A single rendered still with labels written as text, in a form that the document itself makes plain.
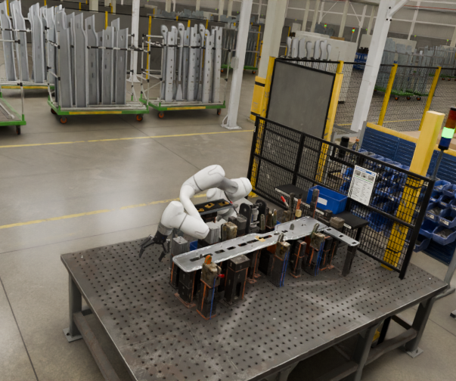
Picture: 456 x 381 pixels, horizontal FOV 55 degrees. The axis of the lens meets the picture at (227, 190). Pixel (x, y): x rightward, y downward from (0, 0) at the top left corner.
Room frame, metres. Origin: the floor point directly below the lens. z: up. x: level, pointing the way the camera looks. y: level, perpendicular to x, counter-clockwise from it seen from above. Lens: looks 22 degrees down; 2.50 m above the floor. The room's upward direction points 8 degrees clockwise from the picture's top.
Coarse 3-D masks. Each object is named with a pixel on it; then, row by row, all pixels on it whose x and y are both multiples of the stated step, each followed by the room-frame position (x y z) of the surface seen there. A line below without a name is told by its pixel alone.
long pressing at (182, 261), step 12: (276, 228) 3.02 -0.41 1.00; (288, 228) 3.05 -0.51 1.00; (300, 228) 3.08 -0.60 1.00; (312, 228) 3.11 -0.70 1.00; (324, 228) 3.14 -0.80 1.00; (228, 240) 2.73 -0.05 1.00; (240, 240) 2.76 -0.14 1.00; (276, 240) 2.83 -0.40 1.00; (192, 252) 2.51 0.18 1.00; (204, 252) 2.53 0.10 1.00; (228, 252) 2.57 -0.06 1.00; (240, 252) 2.59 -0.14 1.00; (180, 264) 2.35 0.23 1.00; (192, 264) 2.37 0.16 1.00
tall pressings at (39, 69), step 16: (16, 0) 10.83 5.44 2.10; (0, 16) 10.38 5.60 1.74; (16, 16) 10.65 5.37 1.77; (32, 16) 10.59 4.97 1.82; (48, 16) 11.05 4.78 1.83; (64, 16) 11.04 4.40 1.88; (16, 32) 10.56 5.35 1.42; (48, 32) 10.83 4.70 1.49; (16, 48) 10.73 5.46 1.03; (32, 48) 10.94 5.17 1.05; (48, 48) 10.79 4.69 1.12; (48, 64) 10.70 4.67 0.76; (16, 80) 10.45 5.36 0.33
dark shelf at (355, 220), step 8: (288, 184) 3.93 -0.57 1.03; (280, 192) 3.77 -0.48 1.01; (288, 192) 3.74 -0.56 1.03; (296, 192) 3.76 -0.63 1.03; (304, 192) 3.79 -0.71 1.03; (296, 200) 3.62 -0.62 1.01; (304, 200) 3.59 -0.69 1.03; (336, 216) 3.33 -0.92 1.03; (344, 216) 3.36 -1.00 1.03; (352, 216) 3.38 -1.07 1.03; (344, 224) 3.23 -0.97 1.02; (352, 224) 3.23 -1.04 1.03; (360, 224) 3.25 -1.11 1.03
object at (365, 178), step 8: (360, 168) 3.46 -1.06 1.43; (352, 176) 3.50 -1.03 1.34; (360, 176) 3.45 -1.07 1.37; (368, 176) 3.40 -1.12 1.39; (376, 176) 3.35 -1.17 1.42; (352, 184) 3.49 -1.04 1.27; (360, 184) 3.44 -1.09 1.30; (368, 184) 3.38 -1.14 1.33; (352, 192) 3.48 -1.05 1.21; (360, 192) 3.42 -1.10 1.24; (368, 192) 3.37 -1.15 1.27; (360, 200) 3.41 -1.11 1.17; (368, 200) 3.36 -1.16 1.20
